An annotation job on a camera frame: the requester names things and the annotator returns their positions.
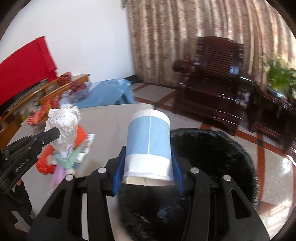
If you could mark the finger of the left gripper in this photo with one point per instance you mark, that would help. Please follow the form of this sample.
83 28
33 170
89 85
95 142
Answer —
46 137

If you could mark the wooden tv cabinet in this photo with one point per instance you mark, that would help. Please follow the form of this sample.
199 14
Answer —
43 94

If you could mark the patterned beige curtain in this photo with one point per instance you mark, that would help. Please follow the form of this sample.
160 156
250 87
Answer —
165 31

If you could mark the blue white paper cup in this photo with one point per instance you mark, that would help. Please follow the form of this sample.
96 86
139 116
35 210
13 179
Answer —
148 150

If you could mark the glass bowl of apples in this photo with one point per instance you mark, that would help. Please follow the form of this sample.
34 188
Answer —
77 92

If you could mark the red plastic bag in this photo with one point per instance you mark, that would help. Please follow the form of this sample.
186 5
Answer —
44 166

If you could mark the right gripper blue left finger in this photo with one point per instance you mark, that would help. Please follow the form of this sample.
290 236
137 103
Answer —
119 171

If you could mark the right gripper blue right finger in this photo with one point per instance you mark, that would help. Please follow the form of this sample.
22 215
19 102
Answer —
177 171

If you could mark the glass bowl of snacks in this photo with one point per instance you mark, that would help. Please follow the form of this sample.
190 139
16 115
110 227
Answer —
40 116

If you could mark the white blue medicine box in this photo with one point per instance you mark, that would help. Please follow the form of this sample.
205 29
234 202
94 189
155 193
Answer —
85 147

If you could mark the green potted plant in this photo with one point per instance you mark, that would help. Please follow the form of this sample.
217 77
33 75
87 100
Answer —
280 74

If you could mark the green rubber glove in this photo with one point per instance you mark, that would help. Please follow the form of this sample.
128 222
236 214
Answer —
69 162

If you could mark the dark wooden armchair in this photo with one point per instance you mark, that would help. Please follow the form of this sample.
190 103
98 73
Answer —
214 84

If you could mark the dark wooden side table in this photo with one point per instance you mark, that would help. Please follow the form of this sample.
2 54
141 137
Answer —
273 117

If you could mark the red cloth cover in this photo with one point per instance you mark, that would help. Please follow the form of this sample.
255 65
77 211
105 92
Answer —
26 67

